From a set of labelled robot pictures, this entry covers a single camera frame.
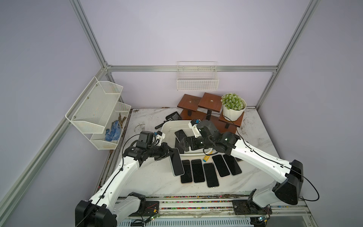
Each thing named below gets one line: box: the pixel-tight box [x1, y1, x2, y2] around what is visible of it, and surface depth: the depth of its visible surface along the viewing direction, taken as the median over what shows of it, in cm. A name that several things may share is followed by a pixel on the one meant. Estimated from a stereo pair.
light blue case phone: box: [203, 163, 219, 188], surface depth 86 cm
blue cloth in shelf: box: [104, 120, 121, 142], surface depth 89 cm
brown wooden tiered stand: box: [177, 92, 245, 134], surface depth 100 cm
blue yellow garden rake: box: [202, 150, 214, 163], surface depth 92 cm
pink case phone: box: [190, 158, 206, 184], surface depth 88 cm
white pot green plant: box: [221, 92, 247, 122], surface depth 85 cm
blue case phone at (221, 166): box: [211, 154, 231, 178], surface depth 88 cm
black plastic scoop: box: [154, 111, 182, 130], surface depth 117 cm
